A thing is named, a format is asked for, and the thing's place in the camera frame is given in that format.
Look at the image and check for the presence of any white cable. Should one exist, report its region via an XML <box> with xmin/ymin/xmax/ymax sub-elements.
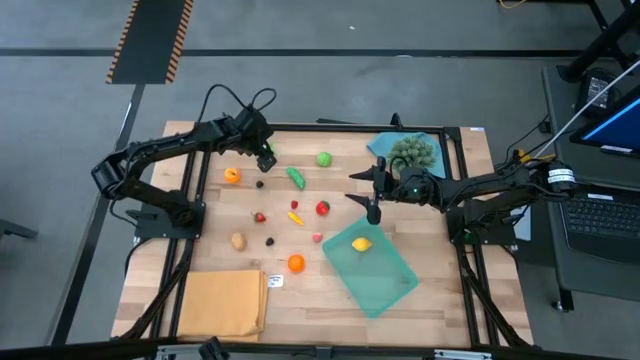
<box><xmin>522</xmin><ymin>58</ymin><xmax>640</xmax><ymax>169</ymax></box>

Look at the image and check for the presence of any potted green succulent plant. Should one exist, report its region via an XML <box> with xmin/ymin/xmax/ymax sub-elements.
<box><xmin>385</xmin><ymin>134</ymin><xmax>437</xmax><ymax>174</ymax></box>

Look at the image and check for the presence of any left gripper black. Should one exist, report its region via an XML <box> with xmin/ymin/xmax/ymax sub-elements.
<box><xmin>234</xmin><ymin>107</ymin><xmax>279</xmax><ymax>174</ymax></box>

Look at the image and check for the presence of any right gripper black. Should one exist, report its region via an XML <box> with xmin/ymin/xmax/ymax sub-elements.
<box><xmin>344</xmin><ymin>156</ymin><xmax>409</xmax><ymax>226</ymax></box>

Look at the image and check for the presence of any black stand leg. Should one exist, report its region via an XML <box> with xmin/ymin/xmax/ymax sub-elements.
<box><xmin>557</xmin><ymin>0</ymin><xmax>640</xmax><ymax>84</ymax></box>

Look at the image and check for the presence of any black crossbar with silver brackets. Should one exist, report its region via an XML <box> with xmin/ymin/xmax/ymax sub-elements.
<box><xmin>0</xmin><ymin>335</ymin><xmax>640</xmax><ymax>360</ymax></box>

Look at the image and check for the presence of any folded orange cloth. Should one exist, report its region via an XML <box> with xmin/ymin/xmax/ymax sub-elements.
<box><xmin>177</xmin><ymin>269</ymin><xmax>270</xmax><ymax>344</ymax></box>

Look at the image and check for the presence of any black power adapter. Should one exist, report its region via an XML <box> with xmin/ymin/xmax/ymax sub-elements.
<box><xmin>574</xmin><ymin>69</ymin><xmax>617</xmax><ymax>114</ymax></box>

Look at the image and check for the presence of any black hazard-striped floor mat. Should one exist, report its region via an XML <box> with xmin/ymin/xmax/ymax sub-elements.
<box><xmin>104</xmin><ymin>0</ymin><xmax>195</xmax><ymax>85</ymax></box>

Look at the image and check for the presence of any black metal table frame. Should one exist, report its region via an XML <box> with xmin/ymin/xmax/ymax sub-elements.
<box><xmin>117</xmin><ymin>112</ymin><xmax>534</xmax><ymax>349</ymax></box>

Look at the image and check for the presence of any black laptop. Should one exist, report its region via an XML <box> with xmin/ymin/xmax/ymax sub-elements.
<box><xmin>549</xmin><ymin>182</ymin><xmax>640</xmax><ymax>266</ymax></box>

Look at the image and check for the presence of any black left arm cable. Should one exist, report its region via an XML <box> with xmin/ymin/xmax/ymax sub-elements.
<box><xmin>197</xmin><ymin>83</ymin><xmax>279</xmax><ymax>126</ymax></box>

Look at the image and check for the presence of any folded light blue cloth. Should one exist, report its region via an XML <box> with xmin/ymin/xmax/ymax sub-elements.
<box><xmin>366</xmin><ymin>131</ymin><xmax>449</xmax><ymax>180</ymax></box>

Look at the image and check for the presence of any monitor with blue screen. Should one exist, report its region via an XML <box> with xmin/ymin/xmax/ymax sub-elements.
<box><xmin>569</xmin><ymin>84</ymin><xmax>640</xmax><ymax>159</ymax></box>

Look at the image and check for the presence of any green toy cucumber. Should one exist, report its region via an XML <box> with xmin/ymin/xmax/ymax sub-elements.
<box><xmin>285</xmin><ymin>167</ymin><xmax>307</xmax><ymax>192</ymax></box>

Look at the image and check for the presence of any yellow power plug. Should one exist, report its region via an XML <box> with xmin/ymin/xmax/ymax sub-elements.
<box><xmin>517</xmin><ymin>148</ymin><xmax>556</xmax><ymax>167</ymax></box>

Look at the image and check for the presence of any black desk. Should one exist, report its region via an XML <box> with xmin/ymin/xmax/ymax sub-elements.
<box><xmin>542</xmin><ymin>64</ymin><xmax>640</xmax><ymax>311</ymax></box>

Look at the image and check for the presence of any teal translucent tupperware container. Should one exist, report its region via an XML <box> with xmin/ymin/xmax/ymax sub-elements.
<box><xmin>321</xmin><ymin>214</ymin><xmax>420</xmax><ymax>320</ymax></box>

